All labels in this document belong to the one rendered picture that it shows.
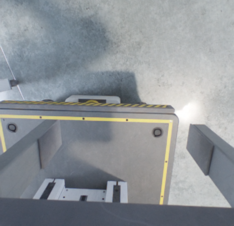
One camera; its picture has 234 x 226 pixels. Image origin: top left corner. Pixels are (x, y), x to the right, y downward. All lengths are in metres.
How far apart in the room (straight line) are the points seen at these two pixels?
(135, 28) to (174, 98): 0.41
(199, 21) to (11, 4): 0.90
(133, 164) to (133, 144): 0.09
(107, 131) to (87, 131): 0.08
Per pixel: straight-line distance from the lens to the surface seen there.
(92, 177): 0.76
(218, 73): 1.03
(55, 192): 0.74
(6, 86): 0.97
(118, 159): 0.70
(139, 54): 0.91
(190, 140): 0.17
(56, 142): 0.16
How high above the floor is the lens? 0.90
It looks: 73 degrees down
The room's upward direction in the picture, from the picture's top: 173 degrees counter-clockwise
